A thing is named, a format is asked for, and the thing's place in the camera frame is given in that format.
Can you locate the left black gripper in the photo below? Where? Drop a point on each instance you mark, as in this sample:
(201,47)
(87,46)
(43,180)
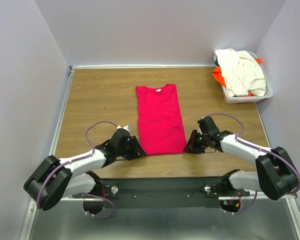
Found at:
(137,151)

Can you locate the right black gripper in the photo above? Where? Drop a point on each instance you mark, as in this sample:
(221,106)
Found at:
(191,146)

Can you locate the pink t shirt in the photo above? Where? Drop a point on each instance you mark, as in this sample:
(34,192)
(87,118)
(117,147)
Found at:
(160,126)

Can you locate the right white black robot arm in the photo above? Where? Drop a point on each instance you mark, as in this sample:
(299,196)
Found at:
(275,174)

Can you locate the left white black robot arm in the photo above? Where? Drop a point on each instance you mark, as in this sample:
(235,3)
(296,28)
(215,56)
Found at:
(56,178)

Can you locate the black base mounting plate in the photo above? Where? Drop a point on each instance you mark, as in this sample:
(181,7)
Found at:
(150,193)

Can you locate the orange t shirt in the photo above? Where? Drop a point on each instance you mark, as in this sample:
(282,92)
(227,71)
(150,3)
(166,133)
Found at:
(217,74)

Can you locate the white t shirt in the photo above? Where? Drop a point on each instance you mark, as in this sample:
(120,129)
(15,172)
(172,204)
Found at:
(242,72)

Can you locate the white laundry basket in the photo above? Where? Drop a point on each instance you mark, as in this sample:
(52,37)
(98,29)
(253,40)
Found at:
(267,92)

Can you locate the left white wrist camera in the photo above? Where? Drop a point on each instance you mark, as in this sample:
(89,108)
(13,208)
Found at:
(126,127)

